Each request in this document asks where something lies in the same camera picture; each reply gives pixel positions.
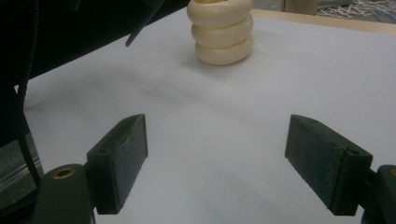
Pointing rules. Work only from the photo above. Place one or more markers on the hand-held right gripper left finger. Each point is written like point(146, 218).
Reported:
point(120, 161)

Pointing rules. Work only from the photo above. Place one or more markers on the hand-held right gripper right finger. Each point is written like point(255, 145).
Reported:
point(330, 165)

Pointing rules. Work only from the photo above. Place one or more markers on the cream ringed brush holder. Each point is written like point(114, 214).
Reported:
point(222, 34)

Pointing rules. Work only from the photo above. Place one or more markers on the white board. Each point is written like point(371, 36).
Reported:
point(218, 124)

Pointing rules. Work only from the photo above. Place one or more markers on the wooden table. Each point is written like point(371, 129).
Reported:
point(342, 23)

